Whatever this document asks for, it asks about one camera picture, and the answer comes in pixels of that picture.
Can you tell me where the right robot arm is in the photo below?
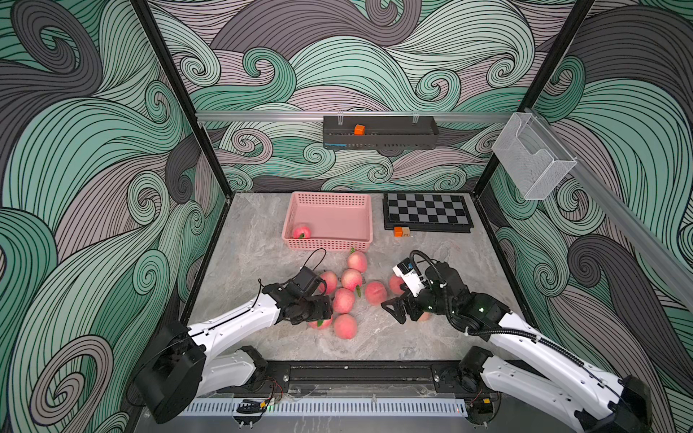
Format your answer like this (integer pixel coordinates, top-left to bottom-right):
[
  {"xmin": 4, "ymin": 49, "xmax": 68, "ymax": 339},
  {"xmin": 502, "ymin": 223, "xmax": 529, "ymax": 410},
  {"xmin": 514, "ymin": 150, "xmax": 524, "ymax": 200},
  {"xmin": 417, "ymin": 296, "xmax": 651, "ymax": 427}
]
[{"xmin": 381, "ymin": 256, "xmax": 653, "ymax": 432}]

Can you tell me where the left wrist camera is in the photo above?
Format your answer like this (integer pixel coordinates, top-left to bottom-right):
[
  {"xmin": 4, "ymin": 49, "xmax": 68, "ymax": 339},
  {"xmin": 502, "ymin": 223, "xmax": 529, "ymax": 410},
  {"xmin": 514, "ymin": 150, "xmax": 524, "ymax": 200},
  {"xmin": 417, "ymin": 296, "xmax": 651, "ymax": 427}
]
[{"xmin": 292, "ymin": 266, "xmax": 322, "ymax": 296}]

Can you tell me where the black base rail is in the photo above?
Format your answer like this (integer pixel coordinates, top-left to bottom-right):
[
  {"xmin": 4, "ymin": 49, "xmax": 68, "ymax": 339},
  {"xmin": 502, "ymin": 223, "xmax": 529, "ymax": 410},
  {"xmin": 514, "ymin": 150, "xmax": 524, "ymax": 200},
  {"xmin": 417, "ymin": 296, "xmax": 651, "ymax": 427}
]
[{"xmin": 252, "ymin": 360, "xmax": 481, "ymax": 389}]

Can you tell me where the aluminium rail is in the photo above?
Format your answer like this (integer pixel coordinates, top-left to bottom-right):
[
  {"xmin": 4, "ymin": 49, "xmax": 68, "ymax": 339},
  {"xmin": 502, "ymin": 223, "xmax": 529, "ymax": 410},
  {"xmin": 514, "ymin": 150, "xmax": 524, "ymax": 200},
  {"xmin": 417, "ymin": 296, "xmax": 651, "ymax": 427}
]
[
  {"xmin": 196, "ymin": 110, "xmax": 515, "ymax": 126},
  {"xmin": 524, "ymin": 108, "xmax": 692, "ymax": 310}
]

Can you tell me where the black grey chessboard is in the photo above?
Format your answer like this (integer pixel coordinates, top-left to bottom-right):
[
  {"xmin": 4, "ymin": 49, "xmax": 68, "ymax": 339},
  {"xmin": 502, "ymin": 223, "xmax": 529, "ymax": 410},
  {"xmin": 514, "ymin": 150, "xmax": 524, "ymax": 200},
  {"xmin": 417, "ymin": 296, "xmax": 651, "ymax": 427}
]
[{"xmin": 383, "ymin": 192, "xmax": 474, "ymax": 234}]

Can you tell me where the peach nearest basket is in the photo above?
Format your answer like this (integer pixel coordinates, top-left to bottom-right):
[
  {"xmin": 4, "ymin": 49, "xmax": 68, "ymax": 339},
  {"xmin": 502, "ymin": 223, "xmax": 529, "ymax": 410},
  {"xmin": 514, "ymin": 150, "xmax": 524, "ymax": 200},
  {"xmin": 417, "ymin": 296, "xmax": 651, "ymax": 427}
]
[{"xmin": 348, "ymin": 249, "xmax": 368, "ymax": 274}]

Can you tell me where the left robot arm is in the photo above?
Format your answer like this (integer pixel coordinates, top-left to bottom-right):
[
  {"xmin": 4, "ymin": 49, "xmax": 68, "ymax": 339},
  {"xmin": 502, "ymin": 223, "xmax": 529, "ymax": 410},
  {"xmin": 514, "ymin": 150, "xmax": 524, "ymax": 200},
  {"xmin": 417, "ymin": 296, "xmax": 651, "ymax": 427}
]
[{"xmin": 132, "ymin": 277, "xmax": 333, "ymax": 424}]

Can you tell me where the peach with leaf front-left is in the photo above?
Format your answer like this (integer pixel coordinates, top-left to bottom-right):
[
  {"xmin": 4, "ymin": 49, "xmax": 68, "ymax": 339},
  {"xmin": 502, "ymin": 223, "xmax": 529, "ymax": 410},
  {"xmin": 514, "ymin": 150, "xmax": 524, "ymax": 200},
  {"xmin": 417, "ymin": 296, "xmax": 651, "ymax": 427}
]
[{"xmin": 308, "ymin": 319, "xmax": 332, "ymax": 330}]

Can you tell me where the aluminium rail back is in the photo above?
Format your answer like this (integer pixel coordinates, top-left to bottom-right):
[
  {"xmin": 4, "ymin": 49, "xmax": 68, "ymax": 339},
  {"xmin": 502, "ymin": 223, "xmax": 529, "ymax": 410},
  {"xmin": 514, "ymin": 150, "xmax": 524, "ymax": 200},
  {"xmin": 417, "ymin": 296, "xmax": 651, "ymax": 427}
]
[{"xmin": 196, "ymin": 110, "xmax": 515, "ymax": 126}]

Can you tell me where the white slotted cable duct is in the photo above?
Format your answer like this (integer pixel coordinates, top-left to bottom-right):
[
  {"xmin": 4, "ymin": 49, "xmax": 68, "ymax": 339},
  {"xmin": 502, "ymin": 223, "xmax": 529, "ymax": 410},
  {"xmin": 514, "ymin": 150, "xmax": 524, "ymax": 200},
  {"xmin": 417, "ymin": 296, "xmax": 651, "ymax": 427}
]
[{"xmin": 182, "ymin": 397, "xmax": 468, "ymax": 418}]

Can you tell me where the pink plastic basket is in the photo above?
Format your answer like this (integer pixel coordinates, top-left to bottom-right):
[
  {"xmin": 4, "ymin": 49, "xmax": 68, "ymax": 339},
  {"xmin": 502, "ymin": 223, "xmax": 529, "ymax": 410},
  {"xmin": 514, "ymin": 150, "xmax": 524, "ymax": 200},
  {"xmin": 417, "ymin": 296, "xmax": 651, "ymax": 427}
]
[{"xmin": 282, "ymin": 191, "xmax": 374, "ymax": 252}]

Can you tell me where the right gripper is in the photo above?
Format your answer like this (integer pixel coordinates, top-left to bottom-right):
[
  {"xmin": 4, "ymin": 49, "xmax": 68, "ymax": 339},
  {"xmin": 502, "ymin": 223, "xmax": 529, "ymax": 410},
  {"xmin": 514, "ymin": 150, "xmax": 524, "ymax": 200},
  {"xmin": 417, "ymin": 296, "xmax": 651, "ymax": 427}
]
[{"xmin": 383, "ymin": 279, "xmax": 456, "ymax": 319}]

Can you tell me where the aluminium rail right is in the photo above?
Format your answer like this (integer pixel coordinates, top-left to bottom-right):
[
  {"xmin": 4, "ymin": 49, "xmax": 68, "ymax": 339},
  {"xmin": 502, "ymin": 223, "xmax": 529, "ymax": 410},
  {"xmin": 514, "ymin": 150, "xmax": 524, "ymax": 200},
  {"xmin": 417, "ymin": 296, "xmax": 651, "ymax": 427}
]
[{"xmin": 524, "ymin": 108, "xmax": 692, "ymax": 310}]

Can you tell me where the clear acrylic wall box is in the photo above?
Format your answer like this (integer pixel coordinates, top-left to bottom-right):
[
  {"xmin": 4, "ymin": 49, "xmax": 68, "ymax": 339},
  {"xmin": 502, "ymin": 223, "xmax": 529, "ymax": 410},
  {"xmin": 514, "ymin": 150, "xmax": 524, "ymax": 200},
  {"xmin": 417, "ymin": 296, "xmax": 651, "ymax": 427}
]
[{"xmin": 492, "ymin": 112, "xmax": 577, "ymax": 201}]

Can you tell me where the black wall tray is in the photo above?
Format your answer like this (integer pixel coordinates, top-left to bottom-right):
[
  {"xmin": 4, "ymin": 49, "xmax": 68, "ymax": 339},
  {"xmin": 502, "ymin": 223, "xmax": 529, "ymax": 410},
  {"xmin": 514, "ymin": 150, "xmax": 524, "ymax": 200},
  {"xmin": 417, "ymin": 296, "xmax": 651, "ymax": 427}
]
[{"xmin": 322, "ymin": 115, "xmax": 440, "ymax": 152}]

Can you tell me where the peach front bottom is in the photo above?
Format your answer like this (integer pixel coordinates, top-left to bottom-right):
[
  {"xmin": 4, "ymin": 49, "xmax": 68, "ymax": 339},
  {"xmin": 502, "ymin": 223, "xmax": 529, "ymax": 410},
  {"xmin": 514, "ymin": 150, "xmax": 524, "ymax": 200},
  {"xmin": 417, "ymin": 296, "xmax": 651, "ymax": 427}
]
[{"xmin": 334, "ymin": 314, "xmax": 357, "ymax": 340}]

